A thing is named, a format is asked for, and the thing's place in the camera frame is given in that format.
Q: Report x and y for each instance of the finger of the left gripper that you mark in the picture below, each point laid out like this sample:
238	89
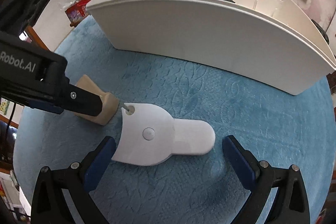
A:
54	97

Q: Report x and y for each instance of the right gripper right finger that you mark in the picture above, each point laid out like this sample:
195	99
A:
290	204

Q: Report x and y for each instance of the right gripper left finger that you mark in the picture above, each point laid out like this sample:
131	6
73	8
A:
49	204

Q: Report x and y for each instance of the beige small box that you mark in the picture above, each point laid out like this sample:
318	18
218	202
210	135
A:
109	101

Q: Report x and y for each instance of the white plastic scoop device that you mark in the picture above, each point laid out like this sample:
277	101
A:
150	135

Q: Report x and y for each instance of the red tissue pack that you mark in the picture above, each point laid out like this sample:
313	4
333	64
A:
76	12

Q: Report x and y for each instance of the blue plush table cloth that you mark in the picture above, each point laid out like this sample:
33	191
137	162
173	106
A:
275	126

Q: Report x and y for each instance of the white plastic storage bin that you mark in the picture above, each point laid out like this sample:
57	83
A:
271	41

